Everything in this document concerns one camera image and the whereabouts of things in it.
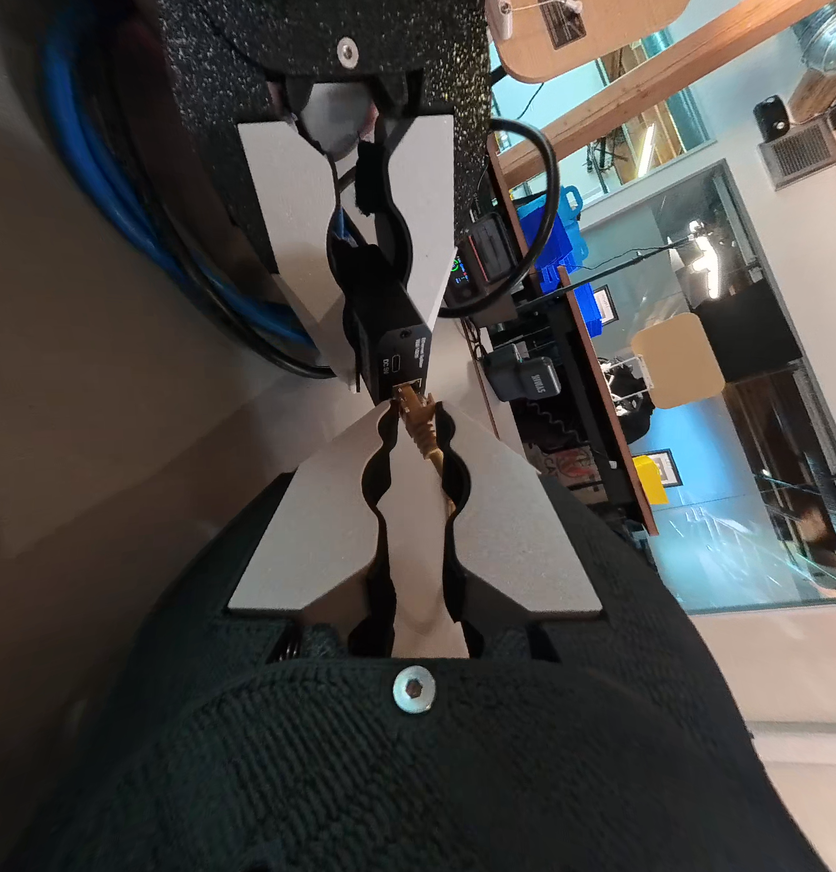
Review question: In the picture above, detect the small yellow bin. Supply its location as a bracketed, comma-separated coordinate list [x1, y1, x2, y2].
[631, 455, 670, 507]

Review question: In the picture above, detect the silver air duct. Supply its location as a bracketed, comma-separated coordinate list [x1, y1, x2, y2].
[792, 0, 836, 79]

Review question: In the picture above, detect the black ethernet adapter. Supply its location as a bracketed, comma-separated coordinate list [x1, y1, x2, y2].
[340, 246, 434, 406]

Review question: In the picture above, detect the black storage box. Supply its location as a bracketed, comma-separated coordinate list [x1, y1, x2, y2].
[483, 343, 564, 404]

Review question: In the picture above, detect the brown wooden desk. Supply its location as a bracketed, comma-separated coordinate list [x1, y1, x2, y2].
[520, 267, 659, 540]

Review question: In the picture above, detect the tan ethernet cable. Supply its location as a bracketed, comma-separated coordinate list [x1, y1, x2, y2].
[394, 383, 456, 519]

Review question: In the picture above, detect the wooden beam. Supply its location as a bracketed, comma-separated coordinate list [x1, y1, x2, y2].
[496, 0, 835, 188]

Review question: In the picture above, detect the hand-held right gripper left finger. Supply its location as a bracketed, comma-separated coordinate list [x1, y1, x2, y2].
[228, 401, 400, 659]

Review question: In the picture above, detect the black screen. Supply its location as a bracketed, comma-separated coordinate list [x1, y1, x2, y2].
[694, 278, 803, 384]

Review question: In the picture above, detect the black charging case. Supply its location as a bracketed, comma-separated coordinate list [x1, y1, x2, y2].
[444, 213, 523, 309]

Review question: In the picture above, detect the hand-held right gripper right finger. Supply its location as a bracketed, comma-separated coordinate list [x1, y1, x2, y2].
[432, 403, 604, 660]

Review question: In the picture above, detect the black charger cable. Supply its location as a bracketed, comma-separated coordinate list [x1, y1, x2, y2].
[436, 118, 563, 322]

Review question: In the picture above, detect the wall vent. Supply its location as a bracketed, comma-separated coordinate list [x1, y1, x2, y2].
[758, 118, 836, 190]

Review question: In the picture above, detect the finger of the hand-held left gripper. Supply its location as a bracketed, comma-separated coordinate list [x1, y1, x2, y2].
[237, 120, 364, 396]
[374, 113, 459, 331]

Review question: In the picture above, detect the black wall speaker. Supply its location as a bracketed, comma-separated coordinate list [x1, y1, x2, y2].
[752, 96, 792, 144]

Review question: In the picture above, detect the blue storage bin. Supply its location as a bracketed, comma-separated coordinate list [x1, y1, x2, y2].
[574, 284, 605, 339]
[516, 185, 589, 288]

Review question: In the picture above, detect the tan rounded board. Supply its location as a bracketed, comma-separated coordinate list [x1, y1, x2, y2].
[492, 0, 691, 86]
[631, 312, 727, 411]

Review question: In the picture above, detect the blue ethernet cable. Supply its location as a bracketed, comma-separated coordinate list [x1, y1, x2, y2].
[41, 20, 320, 366]

